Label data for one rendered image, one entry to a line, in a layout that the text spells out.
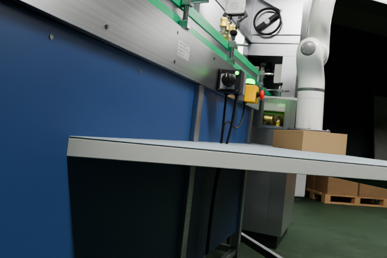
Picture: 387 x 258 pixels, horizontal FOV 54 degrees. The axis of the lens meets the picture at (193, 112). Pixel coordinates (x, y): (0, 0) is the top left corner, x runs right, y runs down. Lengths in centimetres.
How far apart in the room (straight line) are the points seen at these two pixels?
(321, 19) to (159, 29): 110
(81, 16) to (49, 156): 23
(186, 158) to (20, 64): 33
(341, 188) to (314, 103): 406
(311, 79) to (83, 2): 130
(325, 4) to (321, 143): 63
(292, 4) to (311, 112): 139
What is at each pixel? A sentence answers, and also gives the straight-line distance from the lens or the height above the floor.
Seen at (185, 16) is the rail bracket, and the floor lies 108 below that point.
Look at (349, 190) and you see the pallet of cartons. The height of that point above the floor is 20.
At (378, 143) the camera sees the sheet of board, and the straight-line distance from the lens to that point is 705.
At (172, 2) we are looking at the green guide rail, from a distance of 101.
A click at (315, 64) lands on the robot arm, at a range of 177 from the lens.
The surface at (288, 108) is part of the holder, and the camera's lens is 203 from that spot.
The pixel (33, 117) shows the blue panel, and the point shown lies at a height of 77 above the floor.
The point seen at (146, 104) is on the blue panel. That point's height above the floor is 83.
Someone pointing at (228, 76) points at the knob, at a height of 97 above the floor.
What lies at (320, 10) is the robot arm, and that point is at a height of 139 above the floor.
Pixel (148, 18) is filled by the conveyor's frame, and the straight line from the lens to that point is 85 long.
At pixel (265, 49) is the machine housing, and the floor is 145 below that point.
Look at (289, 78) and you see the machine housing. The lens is 288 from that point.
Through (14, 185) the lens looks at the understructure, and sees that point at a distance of 61.
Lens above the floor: 78
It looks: 3 degrees up
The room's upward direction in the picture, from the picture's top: 6 degrees clockwise
